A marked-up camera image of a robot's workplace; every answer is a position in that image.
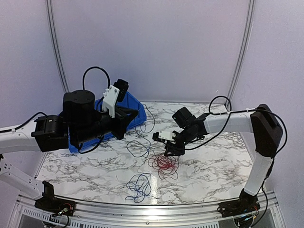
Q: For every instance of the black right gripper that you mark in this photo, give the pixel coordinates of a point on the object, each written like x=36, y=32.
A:
x=173, y=148

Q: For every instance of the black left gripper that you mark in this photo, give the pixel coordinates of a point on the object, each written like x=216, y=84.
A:
x=123, y=120

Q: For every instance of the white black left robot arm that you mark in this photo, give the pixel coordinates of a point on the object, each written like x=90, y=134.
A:
x=78, y=123

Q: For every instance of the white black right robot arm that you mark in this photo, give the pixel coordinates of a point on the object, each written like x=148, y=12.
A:
x=267, y=128

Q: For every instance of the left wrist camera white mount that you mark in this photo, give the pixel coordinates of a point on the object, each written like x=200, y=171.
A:
x=113, y=94

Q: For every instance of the left aluminium frame post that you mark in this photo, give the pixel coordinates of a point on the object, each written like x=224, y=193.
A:
x=55, y=45

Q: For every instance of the aluminium frame post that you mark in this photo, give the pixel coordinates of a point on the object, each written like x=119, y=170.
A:
x=243, y=48
x=55, y=45

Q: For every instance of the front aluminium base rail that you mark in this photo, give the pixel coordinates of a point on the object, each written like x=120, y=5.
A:
x=108, y=215

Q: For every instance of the right aluminium frame post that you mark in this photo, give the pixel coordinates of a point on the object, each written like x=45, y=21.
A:
x=243, y=48

